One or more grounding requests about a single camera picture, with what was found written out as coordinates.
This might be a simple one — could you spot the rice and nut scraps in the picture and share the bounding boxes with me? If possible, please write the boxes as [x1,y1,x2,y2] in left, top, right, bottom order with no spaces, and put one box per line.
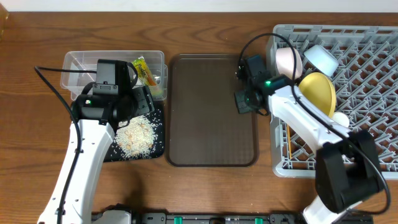
[111,114,164,159]

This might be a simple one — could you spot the green snack wrapper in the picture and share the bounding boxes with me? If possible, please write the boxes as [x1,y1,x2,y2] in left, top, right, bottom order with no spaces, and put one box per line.
[132,56,162,97]

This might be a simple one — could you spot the pink bowl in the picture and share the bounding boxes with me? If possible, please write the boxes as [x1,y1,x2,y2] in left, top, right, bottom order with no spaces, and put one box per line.
[275,47,303,79]

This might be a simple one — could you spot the wooden chopstick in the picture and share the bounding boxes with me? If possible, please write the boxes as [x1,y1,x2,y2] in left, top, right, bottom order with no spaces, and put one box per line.
[286,124,292,159]

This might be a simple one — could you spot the yellow plate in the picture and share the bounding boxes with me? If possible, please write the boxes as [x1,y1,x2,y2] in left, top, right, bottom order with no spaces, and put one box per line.
[298,72,336,118]

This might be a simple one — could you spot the light blue bowl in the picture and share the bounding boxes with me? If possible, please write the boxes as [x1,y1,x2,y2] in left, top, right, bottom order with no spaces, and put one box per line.
[303,45,339,77]

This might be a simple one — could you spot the white green cup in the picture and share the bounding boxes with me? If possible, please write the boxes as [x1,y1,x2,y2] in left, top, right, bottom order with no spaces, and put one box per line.
[331,111,349,128]

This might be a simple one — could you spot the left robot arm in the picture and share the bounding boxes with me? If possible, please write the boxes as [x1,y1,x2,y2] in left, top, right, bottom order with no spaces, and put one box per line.
[38,82,154,223]

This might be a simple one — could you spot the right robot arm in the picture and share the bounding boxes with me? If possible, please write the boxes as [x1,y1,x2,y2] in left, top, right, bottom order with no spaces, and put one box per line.
[234,75,391,223]

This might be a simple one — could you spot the black food waste tray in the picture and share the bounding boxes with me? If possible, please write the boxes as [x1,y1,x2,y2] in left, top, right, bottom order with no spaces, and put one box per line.
[103,102,165,163]

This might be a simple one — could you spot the grey dishwasher rack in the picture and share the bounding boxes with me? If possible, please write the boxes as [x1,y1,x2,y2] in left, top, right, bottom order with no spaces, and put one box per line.
[270,24,397,180]

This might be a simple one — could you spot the clear plastic bin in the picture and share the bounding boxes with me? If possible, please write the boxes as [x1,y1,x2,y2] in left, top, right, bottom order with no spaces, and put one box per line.
[60,50,168,101]

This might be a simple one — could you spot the dark brown tray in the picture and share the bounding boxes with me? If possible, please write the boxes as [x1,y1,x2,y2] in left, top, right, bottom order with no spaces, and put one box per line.
[165,54,259,167]

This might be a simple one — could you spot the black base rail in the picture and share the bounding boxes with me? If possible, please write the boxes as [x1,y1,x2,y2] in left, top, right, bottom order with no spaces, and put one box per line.
[91,203,374,224]

